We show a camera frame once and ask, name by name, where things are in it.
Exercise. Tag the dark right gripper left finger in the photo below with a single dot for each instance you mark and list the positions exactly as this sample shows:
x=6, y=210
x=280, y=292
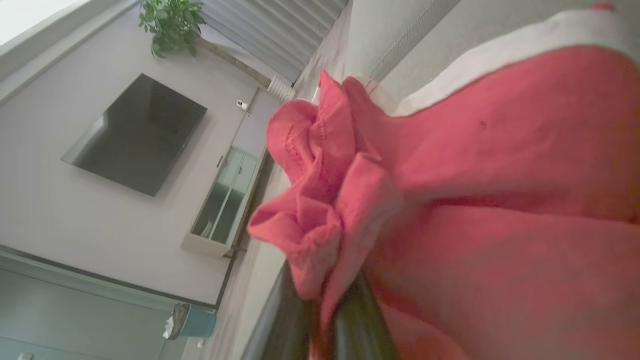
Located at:
x=287, y=330

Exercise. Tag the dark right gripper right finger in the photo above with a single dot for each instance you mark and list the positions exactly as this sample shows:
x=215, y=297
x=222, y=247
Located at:
x=360, y=335

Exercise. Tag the red shorts with white bands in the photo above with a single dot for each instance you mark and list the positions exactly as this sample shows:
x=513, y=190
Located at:
x=500, y=175

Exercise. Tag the teal waste bin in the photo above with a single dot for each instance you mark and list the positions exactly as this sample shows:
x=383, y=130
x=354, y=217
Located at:
x=197, y=322

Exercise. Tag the white object inside cabinet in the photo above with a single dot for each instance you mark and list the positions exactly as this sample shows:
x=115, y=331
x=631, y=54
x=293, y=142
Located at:
x=207, y=230

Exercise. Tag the white cabinet with glass doors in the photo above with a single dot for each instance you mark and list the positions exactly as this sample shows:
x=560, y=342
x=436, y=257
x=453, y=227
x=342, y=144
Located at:
x=235, y=175

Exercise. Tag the white ribbed plant pot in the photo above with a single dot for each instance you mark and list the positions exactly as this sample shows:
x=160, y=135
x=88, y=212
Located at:
x=281, y=89

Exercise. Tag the grey pleated curtain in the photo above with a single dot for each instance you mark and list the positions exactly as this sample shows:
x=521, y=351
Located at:
x=280, y=30

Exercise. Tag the green leafy houseplant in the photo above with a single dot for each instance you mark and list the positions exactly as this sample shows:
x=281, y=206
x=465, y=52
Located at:
x=170, y=25

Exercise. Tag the grey sofa seat cushion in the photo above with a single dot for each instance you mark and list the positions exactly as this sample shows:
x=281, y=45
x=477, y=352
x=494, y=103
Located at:
x=500, y=25

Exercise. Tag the small white security camera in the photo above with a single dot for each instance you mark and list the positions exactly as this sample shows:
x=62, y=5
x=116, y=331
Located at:
x=242, y=104

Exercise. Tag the black wall television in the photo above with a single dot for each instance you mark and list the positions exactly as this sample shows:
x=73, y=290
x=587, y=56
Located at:
x=135, y=135

